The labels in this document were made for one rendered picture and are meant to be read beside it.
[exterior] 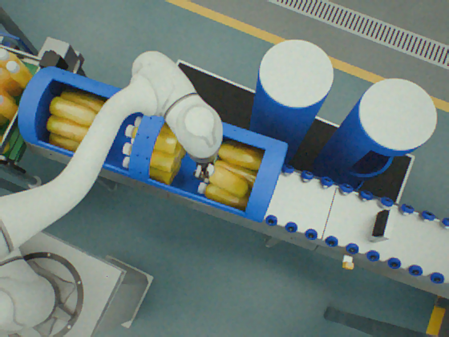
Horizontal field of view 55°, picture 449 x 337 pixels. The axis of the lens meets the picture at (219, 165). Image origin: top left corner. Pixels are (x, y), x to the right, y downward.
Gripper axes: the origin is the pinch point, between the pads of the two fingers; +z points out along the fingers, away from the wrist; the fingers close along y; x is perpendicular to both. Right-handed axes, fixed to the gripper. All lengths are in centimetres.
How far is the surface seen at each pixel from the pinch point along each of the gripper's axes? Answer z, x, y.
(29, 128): 6, 61, -6
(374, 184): 109, -77, 47
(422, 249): 31, -80, 4
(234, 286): 123, -22, -31
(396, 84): 20, -53, 58
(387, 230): 15, -62, 3
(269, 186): 0.9, -20.2, 0.8
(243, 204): 16.1, -14.0, -4.4
